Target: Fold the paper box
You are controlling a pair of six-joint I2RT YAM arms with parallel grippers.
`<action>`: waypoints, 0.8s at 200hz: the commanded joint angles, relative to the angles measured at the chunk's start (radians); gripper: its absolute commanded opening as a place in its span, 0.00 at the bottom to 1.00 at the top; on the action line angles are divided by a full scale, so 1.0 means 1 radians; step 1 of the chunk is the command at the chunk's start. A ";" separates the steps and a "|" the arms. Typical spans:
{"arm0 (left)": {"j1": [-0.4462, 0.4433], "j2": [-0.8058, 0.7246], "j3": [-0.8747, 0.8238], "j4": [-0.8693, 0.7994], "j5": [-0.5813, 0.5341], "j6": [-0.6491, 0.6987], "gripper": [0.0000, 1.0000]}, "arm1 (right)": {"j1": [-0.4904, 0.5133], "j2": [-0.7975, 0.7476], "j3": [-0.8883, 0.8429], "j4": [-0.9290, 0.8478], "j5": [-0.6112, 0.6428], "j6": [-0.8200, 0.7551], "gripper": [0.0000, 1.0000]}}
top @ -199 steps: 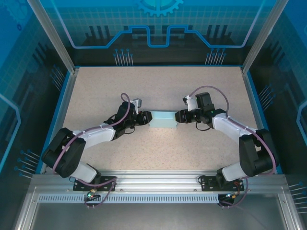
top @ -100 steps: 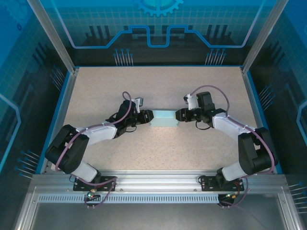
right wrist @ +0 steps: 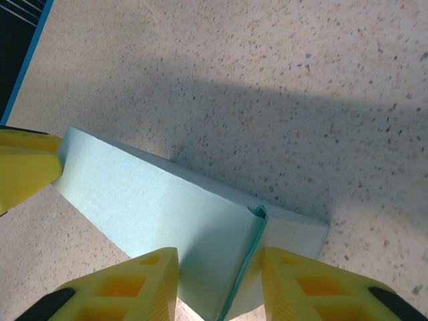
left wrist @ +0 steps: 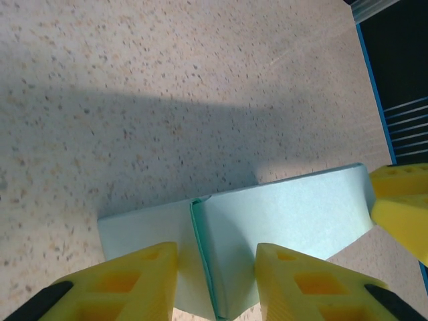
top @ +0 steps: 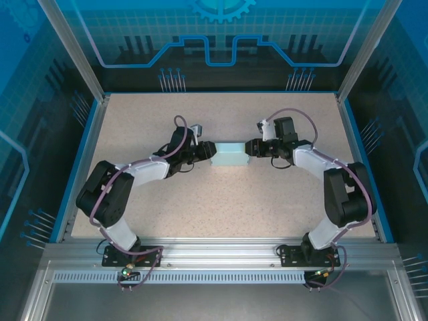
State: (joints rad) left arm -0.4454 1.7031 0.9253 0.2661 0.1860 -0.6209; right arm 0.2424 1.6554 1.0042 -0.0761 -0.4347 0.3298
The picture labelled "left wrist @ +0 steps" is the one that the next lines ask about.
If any aluminium frame post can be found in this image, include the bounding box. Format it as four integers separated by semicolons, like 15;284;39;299
349;0;401;25

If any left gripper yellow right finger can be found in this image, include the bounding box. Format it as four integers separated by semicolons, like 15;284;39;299
255;243;428;321

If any blue table border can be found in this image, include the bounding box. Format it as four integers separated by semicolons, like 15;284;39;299
354;23;399;167

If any light blue paper box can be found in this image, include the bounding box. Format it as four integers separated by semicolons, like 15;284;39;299
97;163;376;321

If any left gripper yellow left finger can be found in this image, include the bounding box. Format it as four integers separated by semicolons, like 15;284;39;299
0;242;179;321

